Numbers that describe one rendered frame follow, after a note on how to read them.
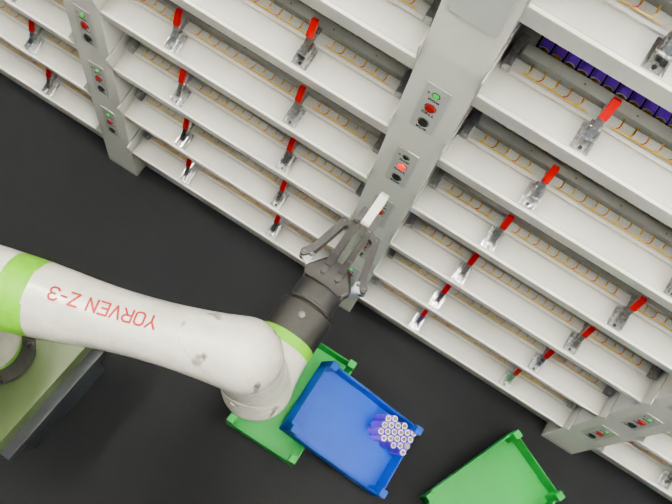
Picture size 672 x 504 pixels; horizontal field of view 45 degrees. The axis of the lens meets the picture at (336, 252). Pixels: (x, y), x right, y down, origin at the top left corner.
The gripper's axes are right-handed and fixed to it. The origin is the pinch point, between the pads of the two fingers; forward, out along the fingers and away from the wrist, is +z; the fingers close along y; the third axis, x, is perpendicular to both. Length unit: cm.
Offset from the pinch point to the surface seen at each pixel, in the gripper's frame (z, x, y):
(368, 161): 13.2, -10.6, -6.8
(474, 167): 12.1, 9.1, 10.0
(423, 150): 10.2, 8.4, 1.6
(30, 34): 13, -46, -93
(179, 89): 12, -27, -50
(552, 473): 4, -87, 72
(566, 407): 16, -70, 63
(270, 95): 13.8, -10.3, -29.1
